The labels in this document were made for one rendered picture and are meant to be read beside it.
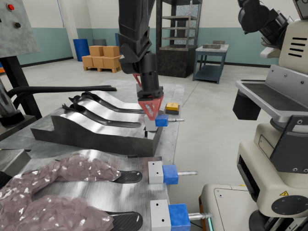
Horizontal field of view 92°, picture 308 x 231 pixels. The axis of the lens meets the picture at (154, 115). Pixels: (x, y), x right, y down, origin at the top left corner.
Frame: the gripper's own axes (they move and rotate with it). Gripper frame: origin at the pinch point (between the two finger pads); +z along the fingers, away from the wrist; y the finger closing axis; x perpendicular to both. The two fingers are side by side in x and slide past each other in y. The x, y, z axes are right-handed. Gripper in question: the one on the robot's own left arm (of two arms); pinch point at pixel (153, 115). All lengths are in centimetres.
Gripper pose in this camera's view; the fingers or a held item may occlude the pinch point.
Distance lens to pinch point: 51.8
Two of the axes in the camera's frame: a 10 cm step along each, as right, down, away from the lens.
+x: 9.7, -0.3, -2.6
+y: -2.4, 3.5, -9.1
